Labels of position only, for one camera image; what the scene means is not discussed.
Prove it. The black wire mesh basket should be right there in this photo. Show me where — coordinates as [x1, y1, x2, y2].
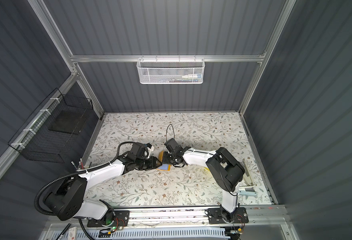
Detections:
[8, 90, 94, 163]

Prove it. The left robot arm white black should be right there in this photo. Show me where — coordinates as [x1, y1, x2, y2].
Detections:
[34, 142, 163, 221]

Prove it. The black corrugated cable left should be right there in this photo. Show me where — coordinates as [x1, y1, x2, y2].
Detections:
[33, 141, 135, 216]

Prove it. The pen holder with pens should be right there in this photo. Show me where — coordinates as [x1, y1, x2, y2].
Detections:
[71, 158, 93, 171]

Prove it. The aluminium front rail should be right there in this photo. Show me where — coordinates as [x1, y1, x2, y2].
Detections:
[48, 205, 287, 229]

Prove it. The thin black cable right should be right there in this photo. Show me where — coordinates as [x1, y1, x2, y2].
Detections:
[165, 124, 176, 142]

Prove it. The black pad in basket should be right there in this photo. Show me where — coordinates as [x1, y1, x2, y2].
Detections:
[48, 111, 88, 135]

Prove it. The yellow leather card holder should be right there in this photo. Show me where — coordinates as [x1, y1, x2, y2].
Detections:
[157, 151, 171, 171]

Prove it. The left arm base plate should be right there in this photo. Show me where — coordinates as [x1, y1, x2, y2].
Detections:
[87, 211, 131, 228]

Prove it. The white small box foreground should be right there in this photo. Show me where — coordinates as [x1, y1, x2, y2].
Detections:
[68, 227, 77, 240]

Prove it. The black pen foreground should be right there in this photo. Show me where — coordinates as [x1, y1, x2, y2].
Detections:
[55, 224, 71, 240]

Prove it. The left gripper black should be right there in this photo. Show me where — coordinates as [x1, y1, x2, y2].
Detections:
[135, 156, 163, 170]

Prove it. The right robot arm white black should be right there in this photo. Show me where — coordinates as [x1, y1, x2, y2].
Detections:
[159, 138, 245, 214]

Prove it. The white wire mesh basket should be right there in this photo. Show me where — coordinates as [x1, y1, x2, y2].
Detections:
[137, 60, 205, 85]

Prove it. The white tube in basket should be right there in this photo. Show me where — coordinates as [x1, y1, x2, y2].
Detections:
[181, 74, 203, 81]

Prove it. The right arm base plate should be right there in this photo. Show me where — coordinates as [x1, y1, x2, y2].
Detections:
[204, 207, 249, 225]

